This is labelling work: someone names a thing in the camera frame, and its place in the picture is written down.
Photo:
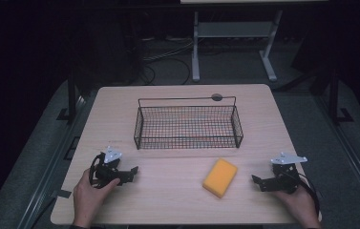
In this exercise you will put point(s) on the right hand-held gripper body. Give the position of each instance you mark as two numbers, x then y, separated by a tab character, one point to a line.
285	179

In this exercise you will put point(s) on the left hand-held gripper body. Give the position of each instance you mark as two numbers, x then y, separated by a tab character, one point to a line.
106	171

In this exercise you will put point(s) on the person's right hand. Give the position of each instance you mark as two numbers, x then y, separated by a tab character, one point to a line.
300	205

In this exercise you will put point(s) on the person's left hand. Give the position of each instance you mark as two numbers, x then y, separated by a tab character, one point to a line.
88	200

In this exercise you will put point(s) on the yellow sponge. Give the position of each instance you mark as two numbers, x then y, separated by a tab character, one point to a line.
220	178

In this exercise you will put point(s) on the grey tape piece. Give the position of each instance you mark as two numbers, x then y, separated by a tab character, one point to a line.
61	193

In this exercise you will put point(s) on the black metal stand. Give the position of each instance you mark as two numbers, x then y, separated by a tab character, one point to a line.
71	95
333	98

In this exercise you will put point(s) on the dark round table grommet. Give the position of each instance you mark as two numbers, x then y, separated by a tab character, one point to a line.
216	97

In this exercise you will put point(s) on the white desk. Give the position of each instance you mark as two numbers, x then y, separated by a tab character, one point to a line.
235	29

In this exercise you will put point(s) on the metal floor rail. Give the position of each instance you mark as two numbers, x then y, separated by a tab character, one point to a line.
48	165
349	152

